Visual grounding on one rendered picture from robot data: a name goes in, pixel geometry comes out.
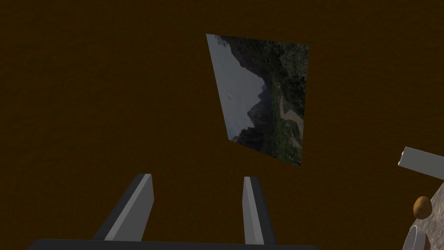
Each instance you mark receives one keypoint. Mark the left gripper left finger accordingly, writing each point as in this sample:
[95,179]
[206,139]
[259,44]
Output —
[131,211]

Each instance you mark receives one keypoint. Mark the brown potato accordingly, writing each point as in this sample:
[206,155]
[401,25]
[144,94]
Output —
[422,207]

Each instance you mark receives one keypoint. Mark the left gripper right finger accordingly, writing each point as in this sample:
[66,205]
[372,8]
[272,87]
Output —
[256,215]

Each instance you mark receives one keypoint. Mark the white paper towel roll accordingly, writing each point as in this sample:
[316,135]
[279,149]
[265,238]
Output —
[422,163]

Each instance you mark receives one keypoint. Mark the landscape picture on wall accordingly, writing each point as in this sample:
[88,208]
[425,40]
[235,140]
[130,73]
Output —
[267,100]

